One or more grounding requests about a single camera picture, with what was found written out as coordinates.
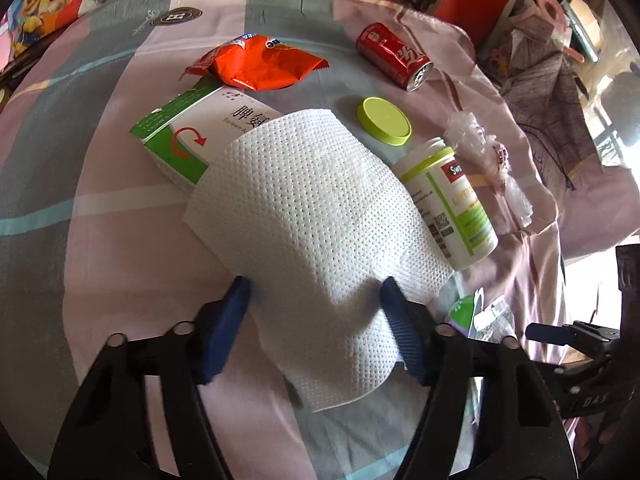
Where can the torn green and white sachet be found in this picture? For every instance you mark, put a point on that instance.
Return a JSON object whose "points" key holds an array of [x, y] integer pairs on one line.
{"points": [[462, 312]]}

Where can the colourful cartoon bag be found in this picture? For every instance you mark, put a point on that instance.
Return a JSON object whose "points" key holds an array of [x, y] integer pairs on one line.
{"points": [[45, 0]]}

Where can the green and white medicine box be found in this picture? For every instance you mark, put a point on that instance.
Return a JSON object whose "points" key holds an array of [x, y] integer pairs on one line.
{"points": [[170, 135]]}

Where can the red soda can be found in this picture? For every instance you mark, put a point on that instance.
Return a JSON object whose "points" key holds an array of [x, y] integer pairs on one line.
{"points": [[387, 52]]}

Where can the lime green bottle lid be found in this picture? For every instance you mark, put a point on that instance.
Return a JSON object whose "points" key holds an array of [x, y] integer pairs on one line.
{"points": [[384, 120]]}

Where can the grey purple cloth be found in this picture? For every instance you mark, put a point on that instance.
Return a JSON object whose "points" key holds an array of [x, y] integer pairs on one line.
{"points": [[555, 110]]}

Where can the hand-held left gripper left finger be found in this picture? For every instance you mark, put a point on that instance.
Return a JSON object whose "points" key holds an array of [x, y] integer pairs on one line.
{"points": [[225, 332]]}

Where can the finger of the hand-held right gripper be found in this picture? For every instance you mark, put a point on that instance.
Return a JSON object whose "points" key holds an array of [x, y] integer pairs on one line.
{"points": [[542, 331]]}

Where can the plain red box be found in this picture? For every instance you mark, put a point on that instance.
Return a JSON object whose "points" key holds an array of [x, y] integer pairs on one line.
{"points": [[475, 0]]}

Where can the white paper towel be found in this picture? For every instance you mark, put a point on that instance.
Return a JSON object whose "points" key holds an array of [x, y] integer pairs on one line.
{"points": [[310, 210]]}

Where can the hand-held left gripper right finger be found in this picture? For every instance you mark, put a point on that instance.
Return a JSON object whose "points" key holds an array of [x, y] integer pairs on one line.
{"points": [[402, 322]]}

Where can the orange snack packet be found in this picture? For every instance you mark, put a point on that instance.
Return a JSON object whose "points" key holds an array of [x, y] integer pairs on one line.
{"points": [[255, 62]]}

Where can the clear plastic wrapper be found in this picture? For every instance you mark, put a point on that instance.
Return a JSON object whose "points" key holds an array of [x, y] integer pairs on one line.
{"points": [[475, 145]]}

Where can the white bottle with green label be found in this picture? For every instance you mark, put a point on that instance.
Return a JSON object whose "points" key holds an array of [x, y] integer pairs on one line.
{"points": [[452, 202]]}

